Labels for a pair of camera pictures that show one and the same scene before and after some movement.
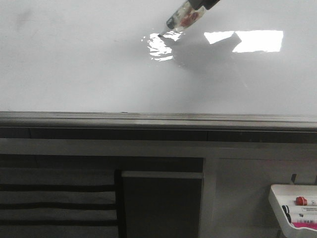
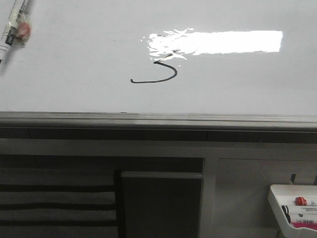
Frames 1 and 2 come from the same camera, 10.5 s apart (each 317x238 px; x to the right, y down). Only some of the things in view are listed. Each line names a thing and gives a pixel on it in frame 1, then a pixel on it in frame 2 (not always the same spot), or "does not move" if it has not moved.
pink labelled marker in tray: (310, 223) does not move
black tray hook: (293, 178) does not move
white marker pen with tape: (183, 16) -> (17, 30)
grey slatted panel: (59, 196) does not move
